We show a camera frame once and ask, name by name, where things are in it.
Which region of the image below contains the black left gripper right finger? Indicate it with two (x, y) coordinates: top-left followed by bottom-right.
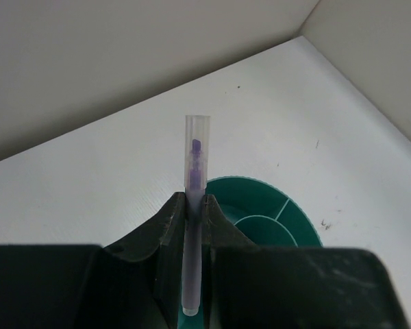
(202, 195), (410, 328)

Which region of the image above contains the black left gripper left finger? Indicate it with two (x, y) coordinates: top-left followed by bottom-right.
(0, 193), (185, 328)

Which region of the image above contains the purple highlighter pen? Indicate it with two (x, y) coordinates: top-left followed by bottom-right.
(181, 115), (210, 317)

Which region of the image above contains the teal round pen holder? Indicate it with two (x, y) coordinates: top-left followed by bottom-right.
(176, 175), (324, 329)

